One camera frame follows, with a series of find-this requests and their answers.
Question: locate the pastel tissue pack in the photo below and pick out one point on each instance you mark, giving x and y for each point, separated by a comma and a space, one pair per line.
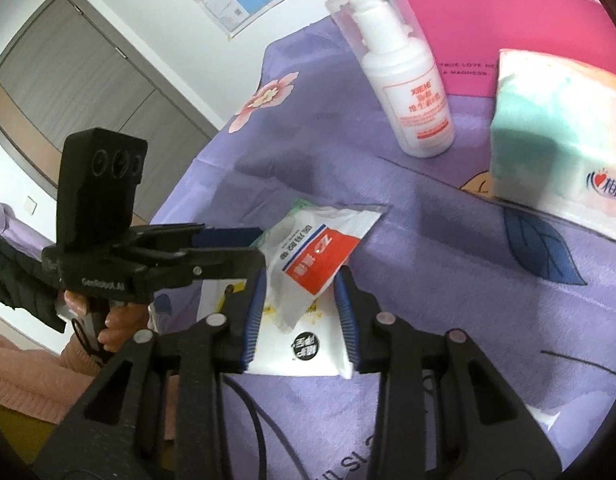
548, 135

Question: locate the white wet wipes packet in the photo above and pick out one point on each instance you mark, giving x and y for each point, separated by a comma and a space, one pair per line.
308, 355

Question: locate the person's left hand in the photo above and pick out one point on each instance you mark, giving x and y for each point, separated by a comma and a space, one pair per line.
124, 325

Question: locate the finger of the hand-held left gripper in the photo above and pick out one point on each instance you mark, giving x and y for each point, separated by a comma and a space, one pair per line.
228, 236
223, 263

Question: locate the purple floral bedsheet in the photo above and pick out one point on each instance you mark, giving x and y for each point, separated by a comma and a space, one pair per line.
438, 260

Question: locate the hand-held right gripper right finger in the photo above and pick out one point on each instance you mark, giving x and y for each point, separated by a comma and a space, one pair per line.
343, 310

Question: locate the purple cloth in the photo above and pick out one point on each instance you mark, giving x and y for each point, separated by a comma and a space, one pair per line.
3, 220

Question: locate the clear zip bag red label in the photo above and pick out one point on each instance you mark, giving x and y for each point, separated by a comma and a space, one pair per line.
313, 260

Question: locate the dark jacket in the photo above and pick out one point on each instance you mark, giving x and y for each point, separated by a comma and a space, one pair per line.
18, 280

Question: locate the white pump bottle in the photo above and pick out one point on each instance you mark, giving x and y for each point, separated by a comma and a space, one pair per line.
413, 90

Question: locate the pink cardboard box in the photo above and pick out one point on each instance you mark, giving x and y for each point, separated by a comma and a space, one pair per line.
468, 35

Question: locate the white wall switch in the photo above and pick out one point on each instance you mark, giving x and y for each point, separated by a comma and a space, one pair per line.
31, 205

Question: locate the green packet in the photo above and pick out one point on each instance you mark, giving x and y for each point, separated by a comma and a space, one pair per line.
299, 207

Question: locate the grey door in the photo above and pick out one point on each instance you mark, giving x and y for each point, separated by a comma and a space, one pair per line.
88, 60

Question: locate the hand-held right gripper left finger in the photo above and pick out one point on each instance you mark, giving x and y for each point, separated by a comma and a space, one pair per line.
254, 315

